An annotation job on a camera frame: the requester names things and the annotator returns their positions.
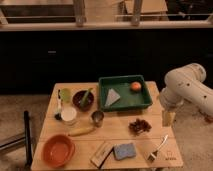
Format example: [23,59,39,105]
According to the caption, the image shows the dark grape bunch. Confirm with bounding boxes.
[129,118,152,135]

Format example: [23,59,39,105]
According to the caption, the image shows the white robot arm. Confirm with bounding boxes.
[158,63,213,127]

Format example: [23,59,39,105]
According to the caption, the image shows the small metal cup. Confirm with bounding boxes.
[91,111,104,127]

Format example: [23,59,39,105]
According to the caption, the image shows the white cup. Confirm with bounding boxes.
[61,107,77,125]

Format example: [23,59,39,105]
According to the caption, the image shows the light green cup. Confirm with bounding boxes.
[59,88,71,103]

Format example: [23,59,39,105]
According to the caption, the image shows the green plastic tray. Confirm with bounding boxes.
[99,75,152,112]

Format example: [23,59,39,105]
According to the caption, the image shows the orange fruit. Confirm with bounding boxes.
[130,82,142,92]

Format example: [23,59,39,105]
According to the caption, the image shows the blue sponge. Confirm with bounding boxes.
[114,143,136,160]

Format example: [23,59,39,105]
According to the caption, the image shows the grey folded cloth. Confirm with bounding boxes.
[105,88,120,107]

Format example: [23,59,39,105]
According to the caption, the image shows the wooden block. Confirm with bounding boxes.
[90,142,113,168]

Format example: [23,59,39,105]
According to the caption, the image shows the green utensil in bowl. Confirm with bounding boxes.
[80,88,93,107]

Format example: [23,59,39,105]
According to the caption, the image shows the dark maroon bowl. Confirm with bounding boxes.
[72,90,94,111]

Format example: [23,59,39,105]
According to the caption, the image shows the yellow banana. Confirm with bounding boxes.
[68,126,95,136]

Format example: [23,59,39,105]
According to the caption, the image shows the orange plastic bowl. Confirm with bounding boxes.
[41,134,75,168]

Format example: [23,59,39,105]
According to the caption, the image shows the black table leg bar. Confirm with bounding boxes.
[24,111,33,167]

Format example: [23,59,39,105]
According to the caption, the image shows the white handled brush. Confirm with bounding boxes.
[54,89,62,120]

